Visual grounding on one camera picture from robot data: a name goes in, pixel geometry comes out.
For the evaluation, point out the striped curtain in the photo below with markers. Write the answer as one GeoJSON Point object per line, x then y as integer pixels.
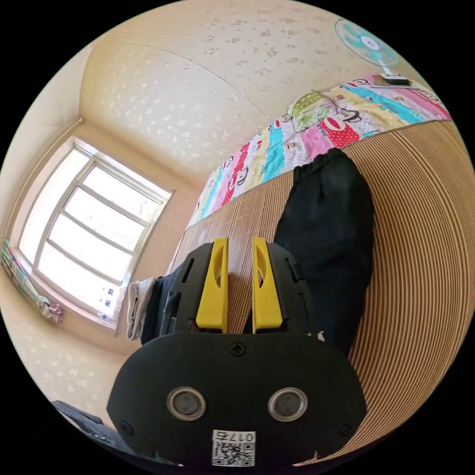
{"type": "Point", "coordinates": [26, 282]}

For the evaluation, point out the pile of clothes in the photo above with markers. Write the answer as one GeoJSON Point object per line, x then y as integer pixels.
{"type": "Point", "coordinates": [146, 308]}

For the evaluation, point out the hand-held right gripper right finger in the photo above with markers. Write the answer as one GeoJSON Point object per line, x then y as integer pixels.
{"type": "Point", "coordinates": [265, 297]}

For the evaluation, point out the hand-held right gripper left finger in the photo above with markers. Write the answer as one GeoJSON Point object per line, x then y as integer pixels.
{"type": "Point", "coordinates": [212, 297]}

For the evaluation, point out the bed with woven mat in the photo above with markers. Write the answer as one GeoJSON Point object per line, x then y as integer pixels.
{"type": "Point", "coordinates": [415, 237]}

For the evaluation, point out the window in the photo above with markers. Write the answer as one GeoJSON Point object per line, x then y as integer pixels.
{"type": "Point", "coordinates": [92, 230]}

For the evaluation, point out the teal electric fan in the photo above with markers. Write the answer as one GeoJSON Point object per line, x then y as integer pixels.
{"type": "Point", "coordinates": [367, 46]}

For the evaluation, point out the black pants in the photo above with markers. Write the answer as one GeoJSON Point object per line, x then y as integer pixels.
{"type": "Point", "coordinates": [326, 237]}

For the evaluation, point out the green floral pillow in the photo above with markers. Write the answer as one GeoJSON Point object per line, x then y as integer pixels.
{"type": "Point", "coordinates": [308, 110]}

